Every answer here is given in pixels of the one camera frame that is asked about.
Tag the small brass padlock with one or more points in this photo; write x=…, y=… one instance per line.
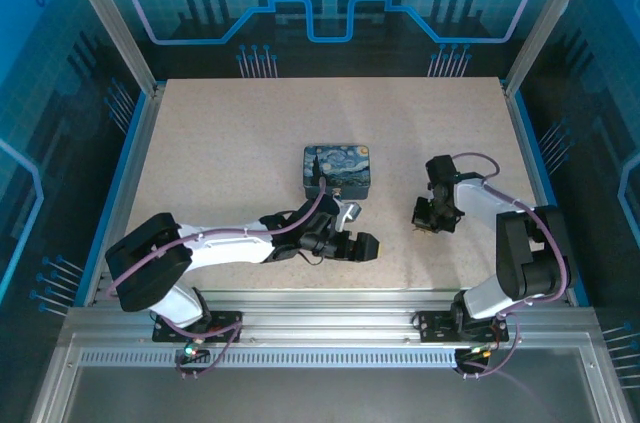
x=339, y=191

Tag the starry night print tin box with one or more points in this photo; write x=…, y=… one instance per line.
x=345, y=163

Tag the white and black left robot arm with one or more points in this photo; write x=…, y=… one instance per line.
x=225, y=250

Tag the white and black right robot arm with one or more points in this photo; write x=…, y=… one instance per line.
x=475, y=198

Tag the aluminium front beam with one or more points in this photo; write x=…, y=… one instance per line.
x=325, y=313

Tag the small LED connector board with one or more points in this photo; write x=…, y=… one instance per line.
x=476, y=353
x=192, y=354

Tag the grey metal panel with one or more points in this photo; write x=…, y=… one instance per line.
x=325, y=398

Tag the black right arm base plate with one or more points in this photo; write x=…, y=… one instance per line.
x=432, y=327

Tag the aluminium side rail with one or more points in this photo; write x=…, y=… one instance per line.
x=542, y=183
x=117, y=203

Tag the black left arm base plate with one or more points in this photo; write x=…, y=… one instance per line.
x=227, y=325

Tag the aluminium frame post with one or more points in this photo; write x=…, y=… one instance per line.
x=107, y=18
x=550, y=18

